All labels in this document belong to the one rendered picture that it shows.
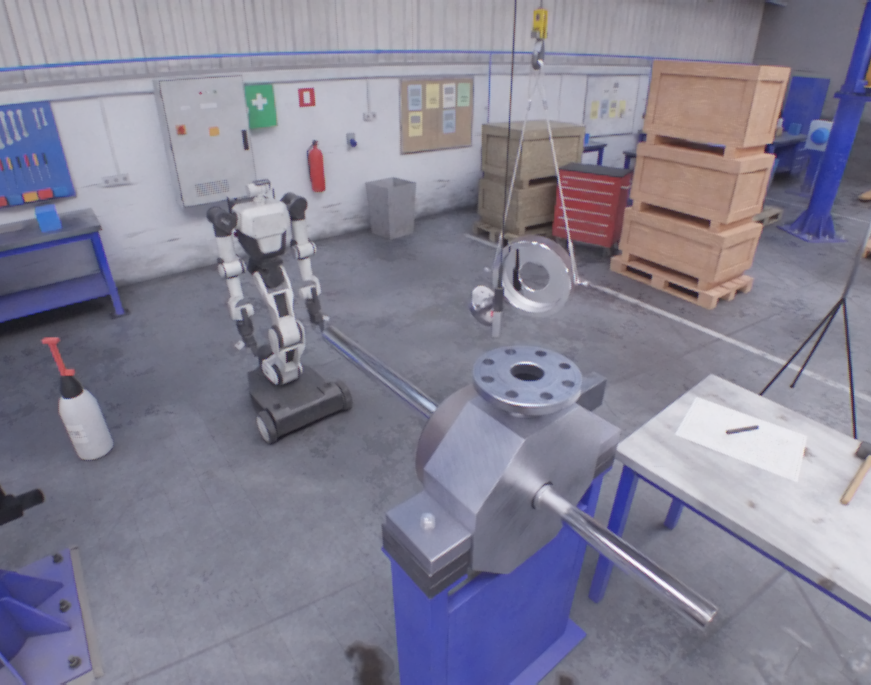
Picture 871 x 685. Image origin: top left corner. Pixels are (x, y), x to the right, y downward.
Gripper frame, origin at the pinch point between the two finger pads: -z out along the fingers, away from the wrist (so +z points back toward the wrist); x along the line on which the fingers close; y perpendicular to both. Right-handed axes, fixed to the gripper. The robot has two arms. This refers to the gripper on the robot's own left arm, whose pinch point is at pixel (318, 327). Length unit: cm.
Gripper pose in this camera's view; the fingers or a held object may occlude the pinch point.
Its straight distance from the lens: 331.8
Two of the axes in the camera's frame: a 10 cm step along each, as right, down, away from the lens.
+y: 7.7, -3.2, 5.6
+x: 6.3, 2.0, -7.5
